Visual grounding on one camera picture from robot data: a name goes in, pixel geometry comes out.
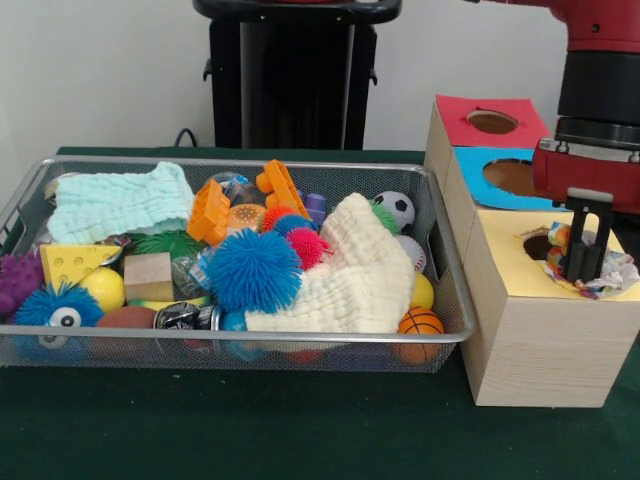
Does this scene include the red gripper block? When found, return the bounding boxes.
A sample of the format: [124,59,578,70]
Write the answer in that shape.
[531,137,640,282]

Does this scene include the colourful patterned cloth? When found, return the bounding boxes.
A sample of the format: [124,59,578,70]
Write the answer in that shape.
[542,222,640,301]

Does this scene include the wooden box with three holes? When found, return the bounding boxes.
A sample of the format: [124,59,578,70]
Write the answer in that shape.
[423,94,640,409]

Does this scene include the shallow clear mesh bin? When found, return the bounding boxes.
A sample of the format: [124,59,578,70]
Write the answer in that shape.
[0,154,476,374]

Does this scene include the small orange basketball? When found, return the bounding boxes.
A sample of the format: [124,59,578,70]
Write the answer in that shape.
[398,305,445,364]

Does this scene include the small soccer ball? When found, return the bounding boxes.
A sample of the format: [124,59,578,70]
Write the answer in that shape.
[372,190,417,235]

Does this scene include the cream white waffle cloth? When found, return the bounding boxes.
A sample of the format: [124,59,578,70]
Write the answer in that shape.
[244,192,417,335]

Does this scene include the large blue spiky ball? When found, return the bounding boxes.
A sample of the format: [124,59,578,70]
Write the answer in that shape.
[205,228,304,314]

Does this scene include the dark green table cloth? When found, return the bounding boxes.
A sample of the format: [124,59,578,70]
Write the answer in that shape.
[0,145,640,480]

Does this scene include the plain wooden block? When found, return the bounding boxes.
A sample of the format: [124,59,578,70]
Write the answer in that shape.
[122,252,175,302]

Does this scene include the mint green waffle cloth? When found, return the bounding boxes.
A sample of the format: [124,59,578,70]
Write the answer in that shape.
[47,160,199,246]

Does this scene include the yellow cheese wedge toy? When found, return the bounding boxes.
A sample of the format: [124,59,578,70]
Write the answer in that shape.
[38,243,123,291]

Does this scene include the blue spiky ball with eye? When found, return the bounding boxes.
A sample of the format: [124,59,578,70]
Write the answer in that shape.
[13,281,105,351]

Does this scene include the purple spiky toy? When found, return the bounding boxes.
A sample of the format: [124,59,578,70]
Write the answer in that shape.
[0,252,45,315]

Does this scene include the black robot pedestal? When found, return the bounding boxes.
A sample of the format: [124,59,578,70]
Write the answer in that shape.
[192,0,404,150]

